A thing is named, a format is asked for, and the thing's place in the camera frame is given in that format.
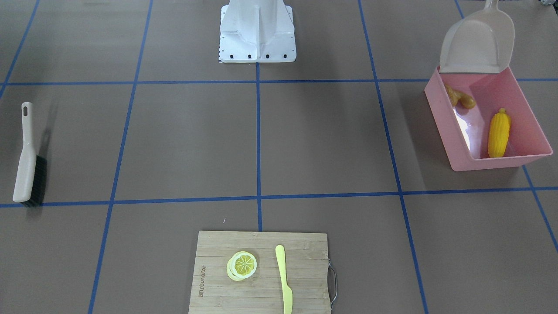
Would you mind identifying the tan toy ginger root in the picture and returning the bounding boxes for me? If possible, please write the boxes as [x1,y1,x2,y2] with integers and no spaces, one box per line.
[444,84,476,109]

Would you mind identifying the yellow toy corn cob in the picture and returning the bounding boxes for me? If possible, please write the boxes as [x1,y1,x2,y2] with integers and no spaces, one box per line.
[487,108,511,158]

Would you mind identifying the beige plastic dustpan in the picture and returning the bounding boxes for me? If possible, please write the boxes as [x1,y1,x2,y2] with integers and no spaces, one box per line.
[439,0,515,74]

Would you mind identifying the beige hand brush black bristles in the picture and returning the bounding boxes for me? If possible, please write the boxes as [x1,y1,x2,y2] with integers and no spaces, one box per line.
[13,102,47,208]

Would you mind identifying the pink plastic bin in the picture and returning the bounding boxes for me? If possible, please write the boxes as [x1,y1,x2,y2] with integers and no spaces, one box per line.
[425,68,553,171]

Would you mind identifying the bamboo cutting board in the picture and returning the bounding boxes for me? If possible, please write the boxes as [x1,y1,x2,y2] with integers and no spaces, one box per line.
[188,231,332,314]

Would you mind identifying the yellow toy lemon slices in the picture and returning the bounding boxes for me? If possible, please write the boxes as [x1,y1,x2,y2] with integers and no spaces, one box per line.
[226,252,258,281]

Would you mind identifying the yellow plastic toy knife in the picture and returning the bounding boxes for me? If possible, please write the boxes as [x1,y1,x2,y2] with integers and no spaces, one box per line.
[275,245,294,314]

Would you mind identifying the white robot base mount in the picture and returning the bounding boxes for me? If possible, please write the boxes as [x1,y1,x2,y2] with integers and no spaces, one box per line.
[218,0,297,63]

